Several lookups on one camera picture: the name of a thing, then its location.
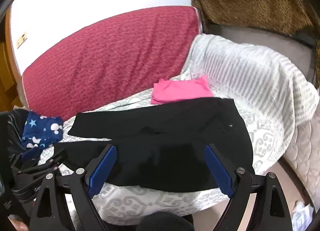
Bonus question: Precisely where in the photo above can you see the black pants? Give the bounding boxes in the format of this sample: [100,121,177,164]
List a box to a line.
[54,97,254,193]

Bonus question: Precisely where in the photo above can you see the crumpled white plastic bag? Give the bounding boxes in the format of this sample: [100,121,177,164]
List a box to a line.
[291,201,314,231]

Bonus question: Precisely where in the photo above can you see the navy blue star-print garment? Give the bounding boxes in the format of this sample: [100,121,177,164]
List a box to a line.
[22,111,63,149]

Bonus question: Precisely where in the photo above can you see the white quilted mattress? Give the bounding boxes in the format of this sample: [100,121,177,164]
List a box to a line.
[284,115,320,210]

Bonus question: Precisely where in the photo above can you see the wooden headboard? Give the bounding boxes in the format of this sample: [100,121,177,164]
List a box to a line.
[0,9,22,112]

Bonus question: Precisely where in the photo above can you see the red textured blanket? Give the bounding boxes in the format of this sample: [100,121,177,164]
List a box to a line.
[22,6,201,120]

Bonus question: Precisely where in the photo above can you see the pink folded garment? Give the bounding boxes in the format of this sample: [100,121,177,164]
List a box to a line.
[151,75,213,104]

